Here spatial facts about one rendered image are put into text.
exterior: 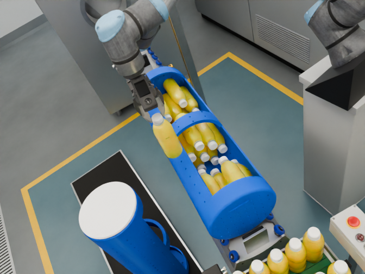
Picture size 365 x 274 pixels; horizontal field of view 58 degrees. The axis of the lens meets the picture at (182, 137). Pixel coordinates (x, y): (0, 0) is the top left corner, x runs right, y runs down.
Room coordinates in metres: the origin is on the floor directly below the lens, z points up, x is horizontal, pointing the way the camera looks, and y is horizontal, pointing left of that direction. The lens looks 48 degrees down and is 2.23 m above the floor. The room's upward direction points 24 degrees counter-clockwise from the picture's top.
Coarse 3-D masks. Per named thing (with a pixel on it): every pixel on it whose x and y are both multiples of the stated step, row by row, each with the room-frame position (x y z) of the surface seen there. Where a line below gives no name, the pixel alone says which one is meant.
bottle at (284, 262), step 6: (282, 252) 0.39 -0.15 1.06; (270, 258) 0.38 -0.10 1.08; (282, 258) 0.36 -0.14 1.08; (270, 264) 0.37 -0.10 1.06; (276, 264) 0.36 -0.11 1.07; (282, 264) 0.35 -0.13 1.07; (270, 270) 0.36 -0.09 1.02; (276, 270) 0.35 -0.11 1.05; (282, 270) 0.34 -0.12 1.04; (288, 270) 0.35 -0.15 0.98
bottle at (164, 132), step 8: (160, 128) 0.81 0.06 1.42; (168, 128) 0.81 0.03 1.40; (160, 136) 0.81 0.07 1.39; (168, 136) 0.80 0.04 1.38; (176, 136) 0.82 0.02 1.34; (160, 144) 0.82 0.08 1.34; (168, 144) 0.80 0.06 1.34; (176, 144) 0.81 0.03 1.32; (168, 152) 0.81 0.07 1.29; (176, 152) 0.80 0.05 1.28
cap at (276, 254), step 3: (273, 249) 0.40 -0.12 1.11; (276, 249) 0.39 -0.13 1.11; (270, 252) 0.39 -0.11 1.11; (273, 252) 0.39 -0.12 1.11; (276, 252) 0.38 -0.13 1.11; (279, 252) 0.38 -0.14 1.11; (270, 255) 0.38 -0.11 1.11; (273, 255) 0.38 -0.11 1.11; (276, 255) 0.37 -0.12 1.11; (279, 255) 0.37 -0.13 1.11; (273, 258) 0.37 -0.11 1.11; (276, 258) 0.36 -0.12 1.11; (279, 258) 0.36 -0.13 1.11; (276, 261) 0.36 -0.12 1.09
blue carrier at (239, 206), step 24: (168, 72) 1.36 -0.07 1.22; (192, 120) 0.97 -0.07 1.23; (216, 120) 0.97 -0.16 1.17; (192, 168) 0.76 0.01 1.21; (216, 168) 0.89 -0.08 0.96; (192, 192) 0.69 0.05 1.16; (216, 192) 0.61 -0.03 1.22; (240, 192) 0.56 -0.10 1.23; (264, 192) 0.56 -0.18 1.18; (216, 216) 0.54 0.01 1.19; (240, 216) 0.55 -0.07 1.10; (264, 216) 0.56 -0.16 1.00
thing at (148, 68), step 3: (144, 54) 1.82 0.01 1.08; (144, 57) 1.80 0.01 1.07; (147, 57) 1.82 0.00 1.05; (144, 60) 1.80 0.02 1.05; (147, 60) 1.80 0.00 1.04; (144, 63) 1.80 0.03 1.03; (147, 63) 1.80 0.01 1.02; (150, 63) 1.82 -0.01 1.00; (144, 66) 1.80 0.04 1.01; (147, 66) 1.82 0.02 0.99; (150, 66) 1.82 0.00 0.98; (144, 69) 1.82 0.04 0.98; (147, 69) 1.82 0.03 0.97; (150, 69) 1.82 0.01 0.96; (147, 72) 1.82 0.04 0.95
